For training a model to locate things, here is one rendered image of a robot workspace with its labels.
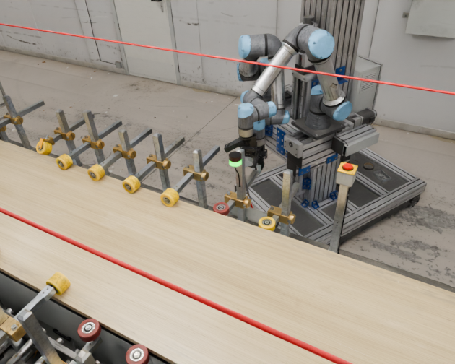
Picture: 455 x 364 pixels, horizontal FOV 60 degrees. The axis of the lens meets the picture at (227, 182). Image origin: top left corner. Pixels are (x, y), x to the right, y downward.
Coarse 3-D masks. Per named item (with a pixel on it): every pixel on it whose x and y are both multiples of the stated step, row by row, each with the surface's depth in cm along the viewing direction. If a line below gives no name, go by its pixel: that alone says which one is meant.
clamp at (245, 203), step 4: (232, 192) 210; (228, 196) 207; (232, 196) 207; (236, 196) 207; (228, 200) 208; (236, 200) 205; (240, 200) 204; (244, 200) 204; (248, 200) 204; (236, 204) 207; (240, 204) 205; (244, 204) 204; (248, 204) 206
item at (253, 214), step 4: (236, 208) 216; (248, 208) 211; (252, 208) 210; (232, 212) 220; (236, 212) 218; (248, 212) 213; (252, 212) 212; (256, 212) 210; (260, 212) 209; (264, 212) 207; (248, 216) 215; (252, 216) 213; (256, 216) 212; (260, 216) 210; (264, 216) 208; (252, 220) 215; (256, 220) 214
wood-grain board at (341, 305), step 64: (0, 192) 214; (64, 192) 212; (128, 192) 209; (0, 256) 177; (64, 256) 175; (128, 256) 173; (192, 256) 172; (256, 256) 170; (320, 256) 168; (128, 320) 148; (192, 320) 147; (256, 320) 146; (320, 320) 144; (384, 320) 143; (448, 320) 142
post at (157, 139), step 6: (156, 138) 209; (156, 144) 212; (162, 144) 214; (156, 150) 215; (162, 150) 216; (156, 156) 218; (162, 156) 217; (162, 174) 224; (162, 180) 227; (168, 180) 229; (162, 186) 231; (168, 186) 231
